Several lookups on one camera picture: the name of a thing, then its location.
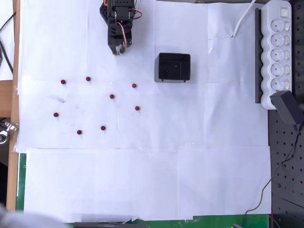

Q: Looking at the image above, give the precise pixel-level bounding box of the white power strip cable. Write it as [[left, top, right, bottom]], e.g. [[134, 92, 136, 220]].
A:
[[232, 0, 257, 38]]

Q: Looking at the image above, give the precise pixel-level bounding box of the flat black device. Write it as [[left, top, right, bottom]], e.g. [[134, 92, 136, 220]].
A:
[[73, 221, 145, 228]]

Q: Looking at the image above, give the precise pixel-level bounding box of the white paper table cover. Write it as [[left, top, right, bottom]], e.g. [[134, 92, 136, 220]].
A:
[[16, 0, 273, 223]]

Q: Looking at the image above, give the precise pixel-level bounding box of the red servo cable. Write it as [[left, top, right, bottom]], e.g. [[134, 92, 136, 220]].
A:
[[116, 21, 128, 48]]

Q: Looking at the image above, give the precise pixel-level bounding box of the black box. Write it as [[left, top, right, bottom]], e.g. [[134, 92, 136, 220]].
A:
[[154, 52, 191, 83]]

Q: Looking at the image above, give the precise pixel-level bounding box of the black power adapter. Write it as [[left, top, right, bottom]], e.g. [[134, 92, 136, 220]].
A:
[[270, 90, 301, 125]]

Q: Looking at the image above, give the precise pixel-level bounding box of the blurred white object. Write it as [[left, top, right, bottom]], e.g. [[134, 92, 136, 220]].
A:
[[0, 203, 66, 228]]

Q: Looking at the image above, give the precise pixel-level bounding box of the black pegboard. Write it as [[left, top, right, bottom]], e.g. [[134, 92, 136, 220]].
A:
[[267, 0, 304, 228]]

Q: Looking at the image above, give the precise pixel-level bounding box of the thin black adapter cable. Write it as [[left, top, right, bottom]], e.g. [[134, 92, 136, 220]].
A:
[[242, 123, 304, 228]]

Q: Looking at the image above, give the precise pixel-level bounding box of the metal clamp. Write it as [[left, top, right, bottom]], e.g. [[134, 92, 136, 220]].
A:
[[0, 121, 19, 143]]

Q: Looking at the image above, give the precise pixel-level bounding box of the thick black cable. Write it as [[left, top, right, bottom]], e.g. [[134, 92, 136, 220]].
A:
[[0, 40, 14, 73]]

